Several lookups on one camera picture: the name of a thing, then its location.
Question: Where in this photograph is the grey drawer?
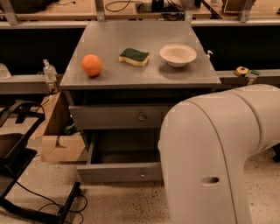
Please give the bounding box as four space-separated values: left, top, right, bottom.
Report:
77 129 162 183
69 105 170 130

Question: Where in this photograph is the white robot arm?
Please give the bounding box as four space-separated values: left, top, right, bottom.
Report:
158 84 280 224

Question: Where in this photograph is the grey drawer cabinet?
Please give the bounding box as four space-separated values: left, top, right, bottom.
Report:
59 20 222 179

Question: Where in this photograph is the grey top drawer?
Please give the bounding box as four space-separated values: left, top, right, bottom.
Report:
69 105 170 130

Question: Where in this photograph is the green yellow sponge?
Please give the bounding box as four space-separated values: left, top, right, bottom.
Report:
119 48 150 67

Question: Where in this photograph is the white bowl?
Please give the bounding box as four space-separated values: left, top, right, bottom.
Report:
160 44 197 67

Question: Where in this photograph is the orange fruit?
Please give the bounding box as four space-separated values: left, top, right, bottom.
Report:
81 54 102 77

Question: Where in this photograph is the cardboard box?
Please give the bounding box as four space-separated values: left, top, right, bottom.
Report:
31 92 88 163

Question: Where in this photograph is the small white pump bottle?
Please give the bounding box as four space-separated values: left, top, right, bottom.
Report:
206 50 214 59

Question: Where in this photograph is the clear sanitizer bottle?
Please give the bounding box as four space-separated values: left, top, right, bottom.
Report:
43 59 57 81

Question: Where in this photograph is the small green object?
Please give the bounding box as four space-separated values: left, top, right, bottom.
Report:
251 70 260 75

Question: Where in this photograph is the black chair frame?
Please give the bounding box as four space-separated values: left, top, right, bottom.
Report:
0 101 81 224

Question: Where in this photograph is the black floor cable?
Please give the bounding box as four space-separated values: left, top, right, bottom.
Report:
16 180 88 224

